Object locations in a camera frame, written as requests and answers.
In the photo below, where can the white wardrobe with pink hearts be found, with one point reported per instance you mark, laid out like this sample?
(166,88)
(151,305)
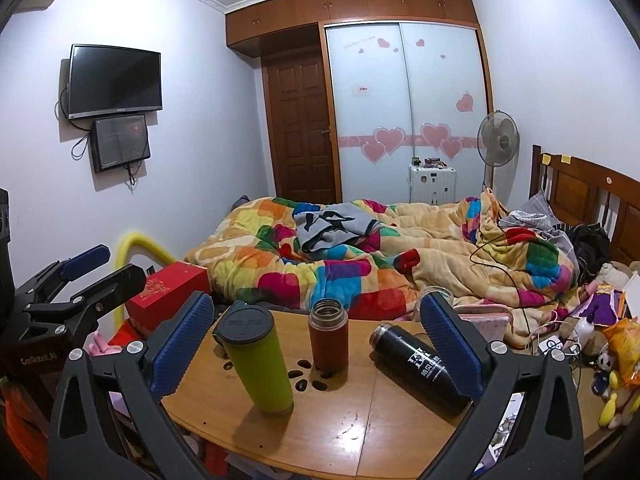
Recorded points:
(405,105)

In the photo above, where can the wooden bed headboard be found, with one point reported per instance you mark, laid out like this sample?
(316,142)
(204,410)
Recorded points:
(580,195)

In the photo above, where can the purple cloth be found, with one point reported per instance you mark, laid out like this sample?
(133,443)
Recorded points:
(602,305)

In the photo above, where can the small wall-mounted monitor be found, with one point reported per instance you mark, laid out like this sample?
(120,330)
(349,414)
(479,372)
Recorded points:
(120,142)

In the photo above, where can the brown steel cup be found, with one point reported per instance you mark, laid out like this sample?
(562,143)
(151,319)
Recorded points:
(328,347)

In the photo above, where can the grey checked pillow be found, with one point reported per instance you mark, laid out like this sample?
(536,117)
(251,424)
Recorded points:
(537,215)

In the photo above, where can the pink book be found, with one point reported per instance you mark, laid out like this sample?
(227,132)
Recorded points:
(487,325)

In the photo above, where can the colourful patchwork blanket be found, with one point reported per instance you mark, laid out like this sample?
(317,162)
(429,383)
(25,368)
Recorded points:
(280,270)

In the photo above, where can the yellow plush toy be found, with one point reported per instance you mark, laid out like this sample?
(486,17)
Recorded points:
(615,405)

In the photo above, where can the black clothing pile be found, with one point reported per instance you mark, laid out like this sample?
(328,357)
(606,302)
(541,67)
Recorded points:
(590,250)

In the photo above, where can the red gift box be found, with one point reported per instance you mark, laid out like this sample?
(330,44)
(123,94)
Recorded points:
(167,287)

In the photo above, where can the green cup with dark lid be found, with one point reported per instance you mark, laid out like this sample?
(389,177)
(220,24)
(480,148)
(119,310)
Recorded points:
(256,360)

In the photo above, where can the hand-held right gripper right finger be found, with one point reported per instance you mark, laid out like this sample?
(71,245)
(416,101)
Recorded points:
(452,347)

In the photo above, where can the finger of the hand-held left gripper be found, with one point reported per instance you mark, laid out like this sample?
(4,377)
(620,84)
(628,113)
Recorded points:
(86,261)
(120,284)

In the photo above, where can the pink plush toy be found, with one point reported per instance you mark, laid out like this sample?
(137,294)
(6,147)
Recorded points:
(102,345)

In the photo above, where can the standing electric fan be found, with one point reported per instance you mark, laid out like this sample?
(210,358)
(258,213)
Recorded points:
(497,140)

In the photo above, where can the glass jar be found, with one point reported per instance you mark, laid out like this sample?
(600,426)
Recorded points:
(432,296)

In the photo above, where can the brown overhead cabinet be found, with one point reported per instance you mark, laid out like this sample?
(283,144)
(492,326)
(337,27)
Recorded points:
(350,7)

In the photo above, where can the black printed thermos cup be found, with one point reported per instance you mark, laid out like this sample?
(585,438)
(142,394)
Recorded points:
(417,362)

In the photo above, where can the grey printed garment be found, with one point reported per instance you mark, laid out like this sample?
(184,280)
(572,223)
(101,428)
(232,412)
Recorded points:
(332,227)

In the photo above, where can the yellow foam tube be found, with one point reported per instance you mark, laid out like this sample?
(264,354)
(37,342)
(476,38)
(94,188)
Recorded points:
(145,246)

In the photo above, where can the wall-mounted black television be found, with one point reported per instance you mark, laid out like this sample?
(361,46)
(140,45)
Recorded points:
(115,80)

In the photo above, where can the brown wooden door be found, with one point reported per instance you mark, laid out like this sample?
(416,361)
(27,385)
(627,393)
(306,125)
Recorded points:
(300,130)

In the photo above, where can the white plastic bottle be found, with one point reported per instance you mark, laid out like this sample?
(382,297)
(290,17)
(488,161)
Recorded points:
(585,330)

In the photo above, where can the white suitcase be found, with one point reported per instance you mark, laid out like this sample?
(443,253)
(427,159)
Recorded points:
(432,185)

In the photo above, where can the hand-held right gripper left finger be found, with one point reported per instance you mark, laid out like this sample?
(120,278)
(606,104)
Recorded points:
(181,342)

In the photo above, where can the white power strip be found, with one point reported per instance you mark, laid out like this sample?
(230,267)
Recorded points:
(552,346)

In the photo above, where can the orange snack bag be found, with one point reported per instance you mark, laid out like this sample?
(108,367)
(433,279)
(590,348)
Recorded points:
(625,342)

